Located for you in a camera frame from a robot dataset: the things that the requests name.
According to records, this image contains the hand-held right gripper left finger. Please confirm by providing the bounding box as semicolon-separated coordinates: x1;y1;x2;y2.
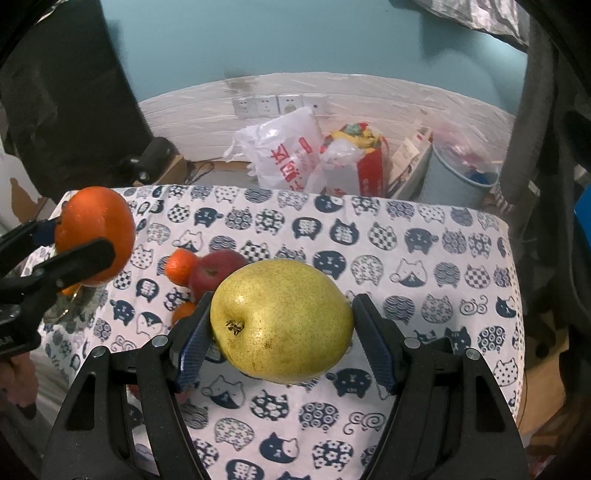
42;293;215;480

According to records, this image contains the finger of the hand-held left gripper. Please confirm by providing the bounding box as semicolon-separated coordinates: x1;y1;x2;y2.
0;218;63;266
0;239;116;308

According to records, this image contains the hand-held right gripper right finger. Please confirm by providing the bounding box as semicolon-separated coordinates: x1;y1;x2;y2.
353;294;529;480

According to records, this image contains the small mandarin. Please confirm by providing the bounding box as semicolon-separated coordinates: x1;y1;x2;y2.
165;249;199;286
171;301;198;326

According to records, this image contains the green glass plate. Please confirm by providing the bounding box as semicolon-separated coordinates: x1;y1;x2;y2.
39;281;112;342

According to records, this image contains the large orange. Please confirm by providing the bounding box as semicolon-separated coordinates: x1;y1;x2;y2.
54;186;137;288

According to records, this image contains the streaked pink-red apple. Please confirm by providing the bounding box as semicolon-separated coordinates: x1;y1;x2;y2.
187;250;247;305

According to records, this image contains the yellow-green pear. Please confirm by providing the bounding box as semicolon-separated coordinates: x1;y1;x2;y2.
210;258;355;384

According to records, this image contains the person's left hand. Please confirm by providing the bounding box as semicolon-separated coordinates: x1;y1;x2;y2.
0;353;38;418

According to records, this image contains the cat-print tablecloth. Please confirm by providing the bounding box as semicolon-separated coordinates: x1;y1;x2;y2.
34;185;527;480

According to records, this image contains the black cylindrical speaker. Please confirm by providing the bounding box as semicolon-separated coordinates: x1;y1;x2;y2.
124;137;175;185

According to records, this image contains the small cardboard box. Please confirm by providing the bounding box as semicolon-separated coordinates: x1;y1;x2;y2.
148;154;188;186

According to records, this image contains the red box with items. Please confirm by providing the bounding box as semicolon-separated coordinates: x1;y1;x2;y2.
318;121;389;198

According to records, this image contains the light blue trash bin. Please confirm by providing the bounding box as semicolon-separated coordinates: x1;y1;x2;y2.
418;138;502;210

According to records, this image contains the printed cardboard carton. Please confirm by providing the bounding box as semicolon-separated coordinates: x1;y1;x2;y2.
388;127;435;195

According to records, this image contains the white plastic bag red print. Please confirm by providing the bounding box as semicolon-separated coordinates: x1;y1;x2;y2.
224;107;326;192

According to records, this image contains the grey hanging garment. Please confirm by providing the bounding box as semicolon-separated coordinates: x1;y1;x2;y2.
501;18;573;204

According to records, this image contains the silver curtain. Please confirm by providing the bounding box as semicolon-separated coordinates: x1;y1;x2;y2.
411;0;532;49

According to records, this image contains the black power cord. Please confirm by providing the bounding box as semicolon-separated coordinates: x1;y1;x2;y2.
187;161;218;185

